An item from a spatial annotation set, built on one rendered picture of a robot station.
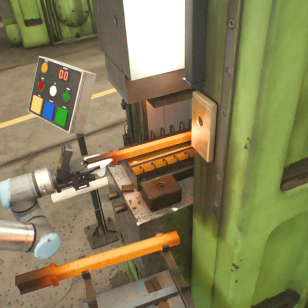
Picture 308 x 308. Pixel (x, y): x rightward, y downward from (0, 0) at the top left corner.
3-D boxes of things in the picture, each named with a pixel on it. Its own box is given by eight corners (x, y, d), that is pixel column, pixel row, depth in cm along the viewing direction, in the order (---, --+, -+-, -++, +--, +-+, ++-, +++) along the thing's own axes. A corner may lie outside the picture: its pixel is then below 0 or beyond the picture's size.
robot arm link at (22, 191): (5, 198, 113) (-6, 176, 107) (41, 186, 117) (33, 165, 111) (6, 216, 106) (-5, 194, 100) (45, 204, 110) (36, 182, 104)
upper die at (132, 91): (128, 104, 98) (124, 74, 92) (108, 80, 113) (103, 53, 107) (244, 74, 110) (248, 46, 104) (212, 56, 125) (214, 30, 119)
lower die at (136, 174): (138, 191, 119) (136, 173, 114) (120, 161, 134) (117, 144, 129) (234, 158, 131) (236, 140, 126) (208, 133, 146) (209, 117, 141)
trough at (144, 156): (131, 168, 119) (131, 165, 118) (126, 160, 123) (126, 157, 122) (229, 137, 131) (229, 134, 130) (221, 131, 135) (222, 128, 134)
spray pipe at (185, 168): (141, 190, 116) (140, 184, 114) (138, 186, 118) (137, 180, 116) (223, 162, 125) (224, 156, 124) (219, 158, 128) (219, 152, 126)
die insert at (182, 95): (154, 108, 107) (153, 92, 104) (145, 99, 113) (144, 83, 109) (231, 88, 116) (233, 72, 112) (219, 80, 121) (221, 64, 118)
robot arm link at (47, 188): (33, 166, 111) (36, 183, 103) (47, 161, 112) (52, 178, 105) (40, 185, 116) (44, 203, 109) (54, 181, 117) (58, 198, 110)
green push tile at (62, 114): (64, 127, 146) (67, 111, 145) (54, 122, 150) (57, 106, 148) (67, 127, 148) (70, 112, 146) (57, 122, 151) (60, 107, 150)
